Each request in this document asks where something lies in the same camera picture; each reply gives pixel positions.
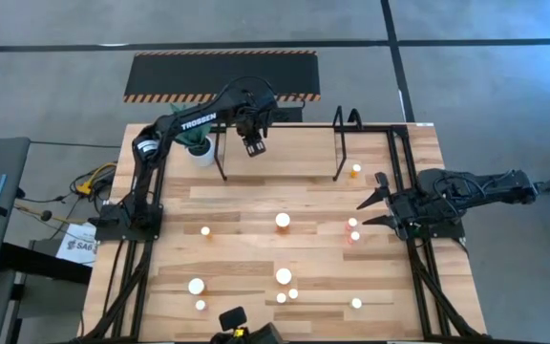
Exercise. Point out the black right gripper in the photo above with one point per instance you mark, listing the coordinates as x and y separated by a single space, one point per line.
404 210

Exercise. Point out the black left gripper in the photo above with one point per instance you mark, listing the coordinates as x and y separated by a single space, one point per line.
254 145

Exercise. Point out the small pink pill bottle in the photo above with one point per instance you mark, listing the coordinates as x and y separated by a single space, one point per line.
352 222
200 305
355 236

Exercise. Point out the large orange pill bottle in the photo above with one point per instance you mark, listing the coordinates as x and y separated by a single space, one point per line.
196 285
282 220
283 276

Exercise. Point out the small orange pill bottle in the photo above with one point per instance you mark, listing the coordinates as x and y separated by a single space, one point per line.
356 168
205 231
293 293

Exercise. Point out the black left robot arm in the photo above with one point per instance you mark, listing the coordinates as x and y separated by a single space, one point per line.
198 122

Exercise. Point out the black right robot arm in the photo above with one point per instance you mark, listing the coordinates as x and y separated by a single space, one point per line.
485 188

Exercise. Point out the potted snake plant white pot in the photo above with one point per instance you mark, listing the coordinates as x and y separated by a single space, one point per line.
202 160

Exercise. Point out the small pale yellow pill bottle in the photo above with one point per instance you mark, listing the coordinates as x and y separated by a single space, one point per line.
356 303
281 297

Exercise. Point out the black hazard-striped floor mat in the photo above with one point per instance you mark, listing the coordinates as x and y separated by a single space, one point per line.
175 76

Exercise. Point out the white printed paper sheet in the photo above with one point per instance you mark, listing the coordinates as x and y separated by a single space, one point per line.
77 248

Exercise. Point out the black round knob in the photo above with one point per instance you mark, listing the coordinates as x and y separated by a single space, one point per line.
46 215

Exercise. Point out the black side table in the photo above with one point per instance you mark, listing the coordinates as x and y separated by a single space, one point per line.
41 263

